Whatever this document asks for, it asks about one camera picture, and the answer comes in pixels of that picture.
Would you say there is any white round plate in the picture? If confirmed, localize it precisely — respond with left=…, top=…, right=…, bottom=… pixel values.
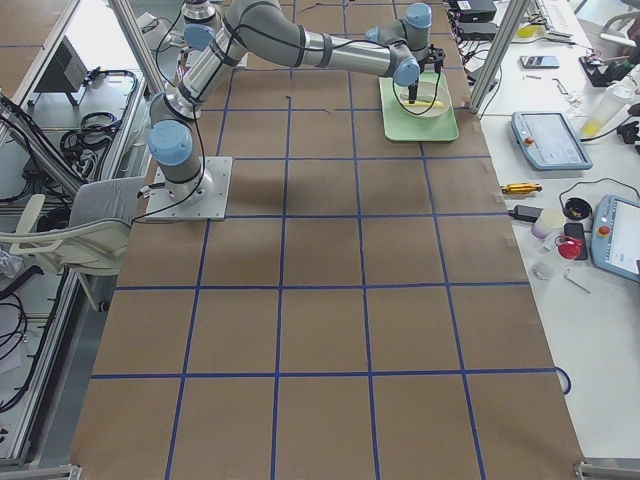
left=397, top=80, right=452, bottom=118

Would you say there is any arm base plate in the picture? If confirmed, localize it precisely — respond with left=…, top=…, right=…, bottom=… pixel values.
left=145, top=156, right=233, bottom=221

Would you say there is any light green tray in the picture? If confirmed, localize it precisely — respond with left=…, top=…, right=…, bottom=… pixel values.
left=379, top=72, right=459, bottom=142

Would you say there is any yellow plastic fork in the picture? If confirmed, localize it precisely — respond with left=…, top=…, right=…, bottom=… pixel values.
left=403, top=100, right=446, bottom=109

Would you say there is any white grey chair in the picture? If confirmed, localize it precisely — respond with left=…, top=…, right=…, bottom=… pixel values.
left=1, top=176, right=145, bottom=312

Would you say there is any aluminium frame post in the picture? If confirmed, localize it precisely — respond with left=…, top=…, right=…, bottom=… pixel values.
left=468, top=0, right=529, bottom=114

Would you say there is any black smartphone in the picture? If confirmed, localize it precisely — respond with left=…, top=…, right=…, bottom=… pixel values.
left=519, top=55, right=560, bottom=70

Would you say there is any black power adapter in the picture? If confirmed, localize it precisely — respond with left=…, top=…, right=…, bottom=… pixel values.
left=508, top=204, right=542, bottom=223

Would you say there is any white cup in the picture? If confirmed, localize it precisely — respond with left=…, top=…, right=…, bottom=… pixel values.
left=531, top=208, right=566, bottom=239

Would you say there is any brass cylinder tool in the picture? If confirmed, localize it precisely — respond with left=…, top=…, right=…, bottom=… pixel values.
left=500, top=182, right=543, bottom=196

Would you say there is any red round object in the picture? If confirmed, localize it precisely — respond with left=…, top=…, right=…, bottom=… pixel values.
left=555, top=236, right=583, bottom=260

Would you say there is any teach pendant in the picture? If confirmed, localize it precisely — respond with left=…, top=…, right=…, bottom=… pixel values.
left=590, top=195, right=639, bottom=282
left=511, top=111, right=593, bottom=171

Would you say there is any plastic bottle yellow liquid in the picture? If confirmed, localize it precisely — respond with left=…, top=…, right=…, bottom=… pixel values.
left=581, top=82, right=636, bottom=141

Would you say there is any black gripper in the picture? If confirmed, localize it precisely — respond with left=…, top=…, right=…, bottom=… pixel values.
left=407, top=82, right=419, bottom=104

